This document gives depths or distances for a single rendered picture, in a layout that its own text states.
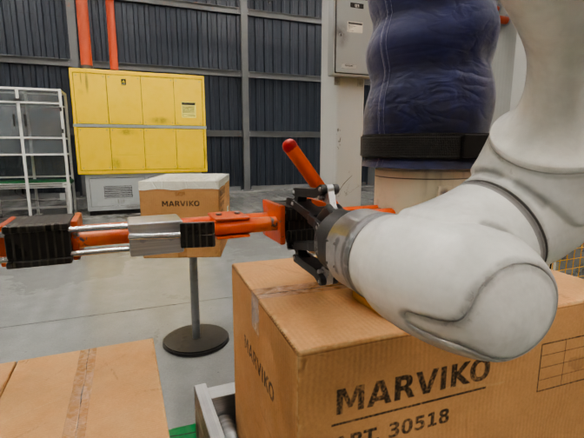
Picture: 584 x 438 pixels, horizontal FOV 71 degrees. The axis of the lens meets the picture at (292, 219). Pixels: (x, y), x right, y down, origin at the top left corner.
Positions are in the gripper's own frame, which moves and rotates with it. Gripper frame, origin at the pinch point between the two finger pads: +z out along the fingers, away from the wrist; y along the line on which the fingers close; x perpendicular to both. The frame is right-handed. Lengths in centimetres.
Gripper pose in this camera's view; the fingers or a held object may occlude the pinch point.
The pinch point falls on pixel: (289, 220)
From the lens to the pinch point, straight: 64.6
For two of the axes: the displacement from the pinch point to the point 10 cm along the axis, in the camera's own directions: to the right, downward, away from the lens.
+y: 0.0, 9.9, 1.6
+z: -3.8, -1.5, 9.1
